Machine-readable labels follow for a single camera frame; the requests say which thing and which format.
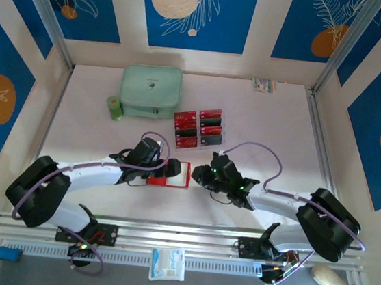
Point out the red card holder wallet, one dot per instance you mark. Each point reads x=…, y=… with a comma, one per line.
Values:
x=183, y=179

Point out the red credit card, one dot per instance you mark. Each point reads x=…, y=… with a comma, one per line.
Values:
x=185, y=124
x=187, y=143
x=210, y=113
x=210, y=130
x=185, y=116

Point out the black credit card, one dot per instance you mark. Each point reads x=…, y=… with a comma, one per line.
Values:
x=186, y=133
x=210, y=121
x=211, y=139

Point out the clear acrylic card tray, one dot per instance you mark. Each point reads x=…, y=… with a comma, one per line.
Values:
x=224, y=132

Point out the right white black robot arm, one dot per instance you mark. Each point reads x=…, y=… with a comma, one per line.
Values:
x=329, y=227

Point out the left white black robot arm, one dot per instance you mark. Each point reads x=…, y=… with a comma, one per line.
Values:
x=36, y=197

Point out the green cylindrical roll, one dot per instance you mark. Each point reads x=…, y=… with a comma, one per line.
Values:
x=115, y=108

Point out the mint green zip pouch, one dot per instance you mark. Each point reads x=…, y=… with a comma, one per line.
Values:
x=150, y=86

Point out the white gauze packet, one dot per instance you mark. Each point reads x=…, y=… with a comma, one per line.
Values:
x=167, y=263

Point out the black controller board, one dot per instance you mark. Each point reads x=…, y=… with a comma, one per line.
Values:
x=273, y=275
x=81, y=251

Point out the printed paper leaflet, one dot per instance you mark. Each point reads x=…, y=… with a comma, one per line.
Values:
x=263, y=84

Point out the blue sponge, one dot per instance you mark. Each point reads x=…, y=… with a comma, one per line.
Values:
x=8, y=254

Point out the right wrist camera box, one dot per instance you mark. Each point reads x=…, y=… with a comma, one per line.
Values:
x=225, y=165

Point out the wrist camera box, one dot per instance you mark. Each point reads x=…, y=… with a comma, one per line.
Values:
x=145, y=149
x=225, y=165

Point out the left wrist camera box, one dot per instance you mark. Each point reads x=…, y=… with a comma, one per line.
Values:
x=145, y=149

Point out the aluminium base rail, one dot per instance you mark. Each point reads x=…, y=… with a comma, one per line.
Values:
x=173, y=235

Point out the aluminium side rail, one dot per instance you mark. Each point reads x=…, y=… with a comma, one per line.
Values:
x=59, y=100
x=319, y=129

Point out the aluminium corner post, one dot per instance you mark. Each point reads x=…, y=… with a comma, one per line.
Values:
x=350, y=40
x=47, y=9

